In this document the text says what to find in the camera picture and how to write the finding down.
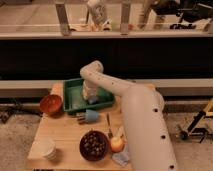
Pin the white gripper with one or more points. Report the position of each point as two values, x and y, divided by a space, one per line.
89 89

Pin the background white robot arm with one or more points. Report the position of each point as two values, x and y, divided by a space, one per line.
97 10

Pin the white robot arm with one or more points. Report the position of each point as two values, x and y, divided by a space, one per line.
147 135

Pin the green plastic tray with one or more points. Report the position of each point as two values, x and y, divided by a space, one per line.
73 101

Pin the blue cup with brush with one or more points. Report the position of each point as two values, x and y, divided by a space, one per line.
89 116

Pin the orange bowl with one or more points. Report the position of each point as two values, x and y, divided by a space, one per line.
50 104

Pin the dark brown speckled bowl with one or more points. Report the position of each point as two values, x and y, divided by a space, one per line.
94 145

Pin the crumpled plastic wrapper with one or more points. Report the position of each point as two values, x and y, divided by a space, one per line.
122 158

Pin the yellow black cart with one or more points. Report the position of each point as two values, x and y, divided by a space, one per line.
193 130

